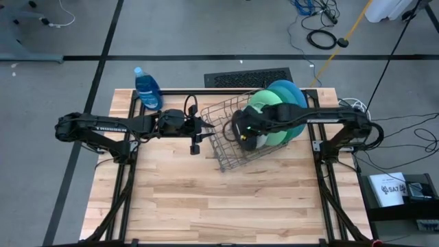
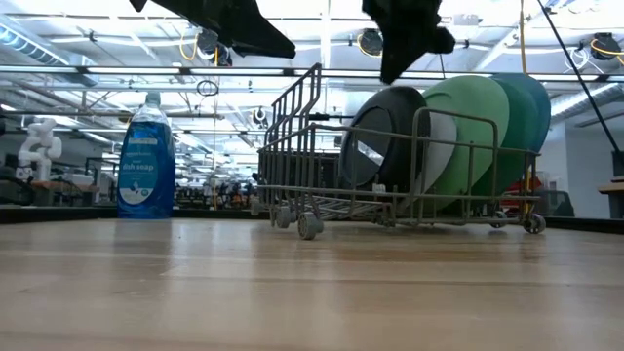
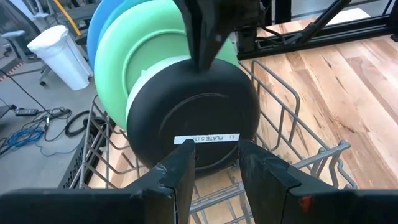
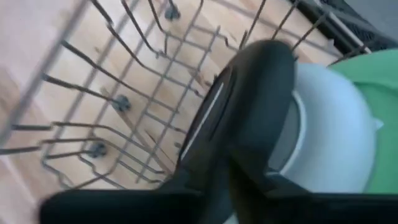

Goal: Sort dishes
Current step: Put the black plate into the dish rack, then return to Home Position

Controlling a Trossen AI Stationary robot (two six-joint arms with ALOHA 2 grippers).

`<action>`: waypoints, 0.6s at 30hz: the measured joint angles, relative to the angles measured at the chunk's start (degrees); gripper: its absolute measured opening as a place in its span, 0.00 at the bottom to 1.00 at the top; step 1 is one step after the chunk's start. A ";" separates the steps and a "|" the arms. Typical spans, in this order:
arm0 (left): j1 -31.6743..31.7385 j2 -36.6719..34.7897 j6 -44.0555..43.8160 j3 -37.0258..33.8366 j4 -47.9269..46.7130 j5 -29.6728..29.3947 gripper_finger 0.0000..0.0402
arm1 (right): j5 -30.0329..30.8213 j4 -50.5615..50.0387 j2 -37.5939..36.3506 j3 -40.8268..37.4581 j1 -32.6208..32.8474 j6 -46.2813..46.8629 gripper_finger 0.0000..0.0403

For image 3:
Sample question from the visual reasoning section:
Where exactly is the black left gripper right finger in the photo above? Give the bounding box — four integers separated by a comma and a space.
238, 139, 398, 224

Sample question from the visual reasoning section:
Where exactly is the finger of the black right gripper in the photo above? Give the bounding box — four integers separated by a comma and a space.
173, 0, 233, 73

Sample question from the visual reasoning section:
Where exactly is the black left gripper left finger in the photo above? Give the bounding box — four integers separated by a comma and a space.
0, 139, 197, 224

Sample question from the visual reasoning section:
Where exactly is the pale mint plate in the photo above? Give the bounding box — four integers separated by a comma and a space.
125, 55, 192, 125

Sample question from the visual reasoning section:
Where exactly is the black plate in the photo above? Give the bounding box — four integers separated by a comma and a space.
126, 58, 262, 177

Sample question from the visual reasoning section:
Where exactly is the light green plate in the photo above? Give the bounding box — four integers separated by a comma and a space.
93, 0, 241, 131

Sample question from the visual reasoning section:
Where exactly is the teal plate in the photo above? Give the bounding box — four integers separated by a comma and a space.
96, 0, 150, 43

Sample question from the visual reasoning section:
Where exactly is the grey wire dish rack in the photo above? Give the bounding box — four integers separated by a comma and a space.
68, 58, 358, 224

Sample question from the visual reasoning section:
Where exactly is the blue plate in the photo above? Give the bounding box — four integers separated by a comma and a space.
86, 0, 126, 72

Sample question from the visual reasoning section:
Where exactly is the white printed label sticker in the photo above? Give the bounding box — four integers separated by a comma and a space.
173, 133, 241, 146

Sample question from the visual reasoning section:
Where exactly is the white plastic container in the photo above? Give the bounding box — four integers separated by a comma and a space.
27, 24, 95, 91

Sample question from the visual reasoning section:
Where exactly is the black power strip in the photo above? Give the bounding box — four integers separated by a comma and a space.
14, 107, 40, 118

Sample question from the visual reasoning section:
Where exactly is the grey office chair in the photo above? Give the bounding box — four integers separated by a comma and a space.
0, 0, 43, 65

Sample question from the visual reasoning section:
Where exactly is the black aluminium table frame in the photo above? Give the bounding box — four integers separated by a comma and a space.
236, 0, 398, 62

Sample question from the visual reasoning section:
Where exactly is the black coiled cable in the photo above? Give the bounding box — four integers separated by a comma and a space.
63, 110, 106, 138

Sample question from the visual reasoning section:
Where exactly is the blue cable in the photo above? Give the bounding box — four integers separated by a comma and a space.
0, 126, 80, 157

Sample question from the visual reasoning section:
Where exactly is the yellow hanging cord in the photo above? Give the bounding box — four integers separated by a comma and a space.
55, 0, 83, 37

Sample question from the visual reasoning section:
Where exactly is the black hanging cord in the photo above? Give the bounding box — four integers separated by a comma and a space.
0, 68, 55, 118

